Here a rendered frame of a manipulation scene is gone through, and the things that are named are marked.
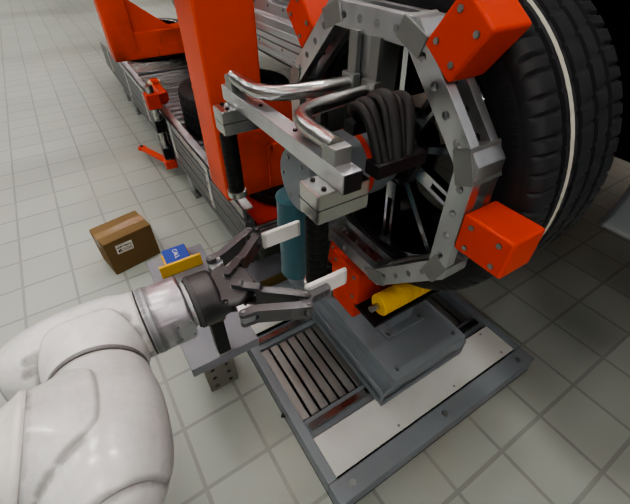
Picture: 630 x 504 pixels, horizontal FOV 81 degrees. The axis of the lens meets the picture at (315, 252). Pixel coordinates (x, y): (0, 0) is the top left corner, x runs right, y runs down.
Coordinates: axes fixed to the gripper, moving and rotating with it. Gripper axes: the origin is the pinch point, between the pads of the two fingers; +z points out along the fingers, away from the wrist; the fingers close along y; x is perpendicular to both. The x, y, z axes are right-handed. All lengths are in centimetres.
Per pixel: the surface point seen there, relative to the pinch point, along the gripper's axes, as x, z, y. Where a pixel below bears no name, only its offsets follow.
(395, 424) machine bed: -75, 24, 8
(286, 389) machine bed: -77, 2, -20
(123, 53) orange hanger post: -25, 13, -258
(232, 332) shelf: -37.8, -11.0, -21.3
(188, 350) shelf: -37.8, -22.0, -22.1
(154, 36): -18, 36, -259
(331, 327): -66, 23, -26
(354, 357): -66, 23, -13
